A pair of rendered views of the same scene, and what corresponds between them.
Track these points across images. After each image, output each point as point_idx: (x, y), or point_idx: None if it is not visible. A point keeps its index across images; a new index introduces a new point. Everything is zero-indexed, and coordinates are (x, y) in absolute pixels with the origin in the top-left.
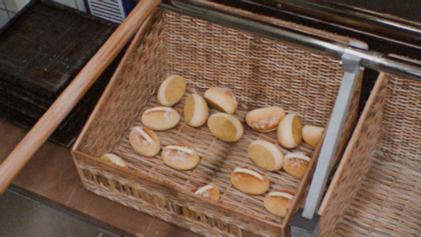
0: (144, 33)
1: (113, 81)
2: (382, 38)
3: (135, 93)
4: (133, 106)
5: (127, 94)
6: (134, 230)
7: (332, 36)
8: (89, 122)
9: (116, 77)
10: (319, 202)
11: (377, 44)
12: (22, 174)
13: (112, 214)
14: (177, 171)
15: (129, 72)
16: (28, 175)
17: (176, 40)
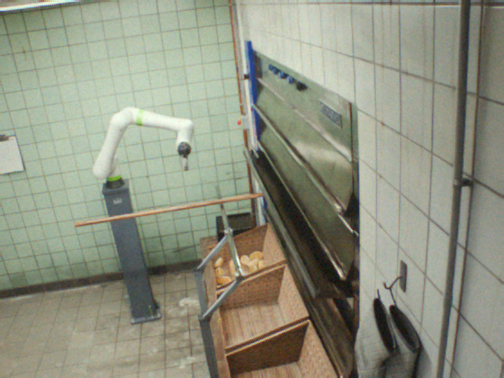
0: (254, 231)
1: (233, 238)
2: None
3: (244, 248)
4: (241, 252)
5: (239, 247)
6: (206, 278)
7: (282, 253)
8: (218, 243)
9: (235, 237)
10: (202, 267)
11: None
12: (205, 254)
13: (207, 273)
14: (231, 274)
15: (242, 239)
16: (206, 255)
17: None
